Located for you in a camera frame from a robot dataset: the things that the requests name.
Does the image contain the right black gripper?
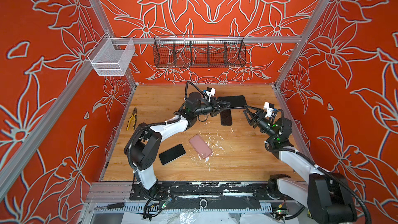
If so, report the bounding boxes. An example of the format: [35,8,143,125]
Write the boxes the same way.
[244,106,280,142]

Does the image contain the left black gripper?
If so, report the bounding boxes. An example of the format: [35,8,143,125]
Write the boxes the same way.
[192,98,229,117]

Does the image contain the black phone case with holes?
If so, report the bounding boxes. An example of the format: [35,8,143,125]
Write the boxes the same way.
[220,95,247,110]

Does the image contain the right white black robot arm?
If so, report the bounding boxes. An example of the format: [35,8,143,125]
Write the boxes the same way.
[243,105,372,224]

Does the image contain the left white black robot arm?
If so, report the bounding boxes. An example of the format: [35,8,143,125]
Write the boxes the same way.
[124,82,231,191]

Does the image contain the pink phone case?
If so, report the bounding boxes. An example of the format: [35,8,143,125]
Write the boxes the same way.
[189,135,212,159]

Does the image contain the black phone near left base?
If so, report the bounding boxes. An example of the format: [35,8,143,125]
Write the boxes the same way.
[159,144,186,166]

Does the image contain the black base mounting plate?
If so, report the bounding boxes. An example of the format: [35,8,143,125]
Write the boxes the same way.
[129,180,296,201]

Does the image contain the clear plastic bin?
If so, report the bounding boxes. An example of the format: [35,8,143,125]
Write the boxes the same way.
[88,33,135,76]

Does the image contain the black screwdriver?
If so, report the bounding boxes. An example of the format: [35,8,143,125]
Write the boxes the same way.
[94,202,125,210]

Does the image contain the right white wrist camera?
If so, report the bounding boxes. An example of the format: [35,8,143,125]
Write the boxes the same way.
[263,102,277,117]

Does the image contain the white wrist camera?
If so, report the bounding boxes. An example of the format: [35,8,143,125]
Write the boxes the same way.
[204,87,216,102]
[263,102,277,117]

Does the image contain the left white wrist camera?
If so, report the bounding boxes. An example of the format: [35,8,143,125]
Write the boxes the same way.
[204,87,216,102]

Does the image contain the black wire basket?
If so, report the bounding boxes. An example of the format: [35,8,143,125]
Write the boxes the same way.
[153,35,247,68]

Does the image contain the grey slotted cable duct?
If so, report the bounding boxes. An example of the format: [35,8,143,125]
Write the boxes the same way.
[94,199,273,214]

